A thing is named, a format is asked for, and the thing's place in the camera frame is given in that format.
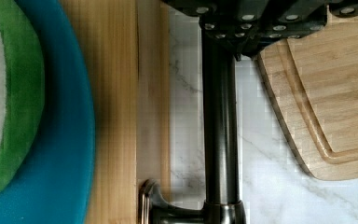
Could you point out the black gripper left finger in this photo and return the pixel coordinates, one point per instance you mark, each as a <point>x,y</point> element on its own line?
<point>233,23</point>

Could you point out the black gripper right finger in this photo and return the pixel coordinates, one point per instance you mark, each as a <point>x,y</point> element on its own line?
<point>272,20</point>

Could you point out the wooden drawer unit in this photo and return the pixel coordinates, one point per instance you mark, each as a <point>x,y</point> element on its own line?
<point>125,44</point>

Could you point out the dark metal drawer handle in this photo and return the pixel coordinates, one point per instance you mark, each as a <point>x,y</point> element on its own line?
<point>223,203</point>

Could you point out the bamboo cutting board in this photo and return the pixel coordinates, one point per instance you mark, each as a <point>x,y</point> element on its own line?
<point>312,83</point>

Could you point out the plush watermelon slice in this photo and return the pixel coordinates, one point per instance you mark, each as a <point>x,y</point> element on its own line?
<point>22,88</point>

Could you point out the blue round plate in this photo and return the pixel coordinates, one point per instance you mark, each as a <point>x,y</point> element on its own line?
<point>54,182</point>

